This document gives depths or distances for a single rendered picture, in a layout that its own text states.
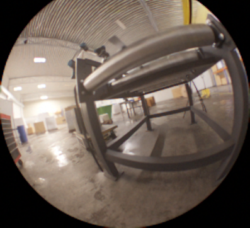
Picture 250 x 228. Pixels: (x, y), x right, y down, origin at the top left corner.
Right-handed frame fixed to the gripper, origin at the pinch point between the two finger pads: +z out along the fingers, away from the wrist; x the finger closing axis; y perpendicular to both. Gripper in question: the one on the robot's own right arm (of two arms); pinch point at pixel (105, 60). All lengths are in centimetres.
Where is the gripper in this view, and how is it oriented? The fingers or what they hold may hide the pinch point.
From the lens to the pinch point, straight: 118.6
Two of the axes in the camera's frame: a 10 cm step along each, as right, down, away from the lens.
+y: 8.0, -2.3, -5.5
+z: 2.5, 9.7, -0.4
